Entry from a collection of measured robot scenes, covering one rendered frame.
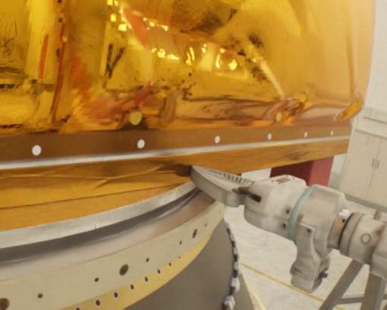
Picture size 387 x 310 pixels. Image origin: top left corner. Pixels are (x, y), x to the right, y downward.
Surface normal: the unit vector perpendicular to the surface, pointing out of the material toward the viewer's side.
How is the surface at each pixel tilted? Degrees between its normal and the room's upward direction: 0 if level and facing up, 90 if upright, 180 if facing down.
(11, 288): 90
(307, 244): 121
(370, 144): 90
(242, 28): 104
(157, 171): 90
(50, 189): 90
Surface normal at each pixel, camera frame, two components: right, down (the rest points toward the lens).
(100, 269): 0.78, 0.25
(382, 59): -0.65, 0.05
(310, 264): -0.68, 0.31
